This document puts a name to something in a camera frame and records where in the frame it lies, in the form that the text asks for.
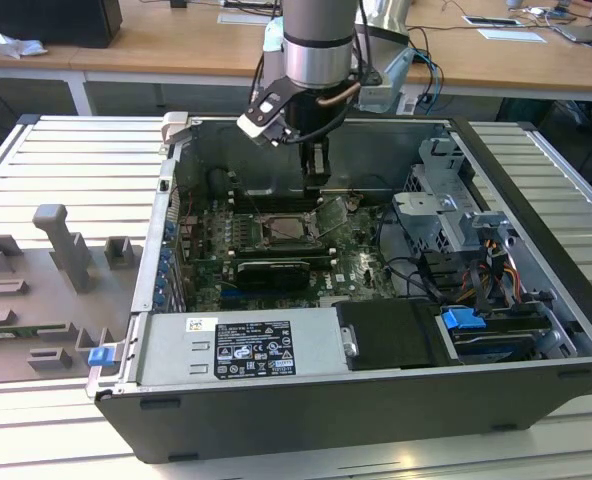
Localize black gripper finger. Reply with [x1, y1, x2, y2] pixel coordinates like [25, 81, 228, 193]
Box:
[301, 142, 333, 200]

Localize metal socket cover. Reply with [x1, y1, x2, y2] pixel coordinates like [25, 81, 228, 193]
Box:
[315, 197, 351, 237]

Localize black RAM slot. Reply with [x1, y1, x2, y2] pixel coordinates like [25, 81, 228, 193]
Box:
[233, 197, 322, 211]
[233, 188, 322, 202]
[235, 241, 335, 253]
[235, 248, 337, 261]

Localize CPU socket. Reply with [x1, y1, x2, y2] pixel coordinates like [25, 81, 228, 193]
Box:
[258, 210, 326, 250]

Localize black cylinder component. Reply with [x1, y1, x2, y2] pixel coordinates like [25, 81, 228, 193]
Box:
[208, 168, 230, 199]

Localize black graphics card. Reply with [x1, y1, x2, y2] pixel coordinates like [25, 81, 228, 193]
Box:
[235, 258, 311, 294]

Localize green motherboard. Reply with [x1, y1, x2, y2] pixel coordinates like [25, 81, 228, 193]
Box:
[168, 192, 412, 311]

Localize metal disk bay cage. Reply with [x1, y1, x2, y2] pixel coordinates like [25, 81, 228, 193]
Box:
[391, 137, 522, 251]

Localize wooden desk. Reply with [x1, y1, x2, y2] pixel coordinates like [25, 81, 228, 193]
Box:
[0, 0, 592, 116]

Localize black plastic shroud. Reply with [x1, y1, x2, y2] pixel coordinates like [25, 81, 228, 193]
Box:
[335, 299, 450, 372]

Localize black power supply label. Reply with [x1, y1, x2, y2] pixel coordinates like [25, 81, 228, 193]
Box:
[214, 320, 295, 380]

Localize white paper sheet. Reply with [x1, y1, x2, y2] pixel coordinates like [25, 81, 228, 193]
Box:
[477, 27, 547, 44]

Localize blue disk carrier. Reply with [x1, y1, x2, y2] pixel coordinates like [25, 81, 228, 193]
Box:
[440, 306, 487, 331]

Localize grey power supply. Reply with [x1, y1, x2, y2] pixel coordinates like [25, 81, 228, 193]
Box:
[138, 307, 350, 386]

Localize black open PC case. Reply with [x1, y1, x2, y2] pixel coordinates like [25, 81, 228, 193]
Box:
[85, 110, 592, 464]

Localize black disk drive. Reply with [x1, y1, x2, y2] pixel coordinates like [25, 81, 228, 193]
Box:
[448, 322, 545, 364]

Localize black box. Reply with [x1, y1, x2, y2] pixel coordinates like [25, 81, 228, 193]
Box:
[0, 0, 123, 50]

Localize blue case latch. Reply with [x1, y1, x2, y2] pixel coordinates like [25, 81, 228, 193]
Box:
[88, 346, 115, 369]

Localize grey laptop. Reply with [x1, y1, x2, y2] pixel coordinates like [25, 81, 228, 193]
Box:
[555, 23, 592, 44]

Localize crumpled white paper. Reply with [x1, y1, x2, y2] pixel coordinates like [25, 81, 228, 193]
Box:
[0, 27, 47, 61]

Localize brown parts rack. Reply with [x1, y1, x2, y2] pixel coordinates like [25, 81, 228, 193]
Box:
[0, 202, 145, 386]

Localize green RAM stick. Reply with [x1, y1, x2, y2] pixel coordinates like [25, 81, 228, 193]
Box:
[0, 324, 75, 339]

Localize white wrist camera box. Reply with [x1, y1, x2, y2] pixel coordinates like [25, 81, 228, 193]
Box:
[236, 91, 290, 147]

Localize grey desk cable tray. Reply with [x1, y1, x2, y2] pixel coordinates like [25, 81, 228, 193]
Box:
[463, 14, 522, 27]
[217, 12, 283, 26]

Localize blue cable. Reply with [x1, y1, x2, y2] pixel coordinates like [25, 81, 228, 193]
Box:
[411, 47, 445, 114]

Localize grey case latch handle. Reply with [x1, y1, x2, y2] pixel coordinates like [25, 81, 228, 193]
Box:
[160, 110, 192, 146]

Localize black internal cable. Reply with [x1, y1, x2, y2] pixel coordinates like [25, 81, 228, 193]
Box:
[375, 204, 447, 306]

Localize orange yellow power wires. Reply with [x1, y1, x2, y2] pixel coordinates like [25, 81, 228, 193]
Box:
[475, 239, 523, 301]

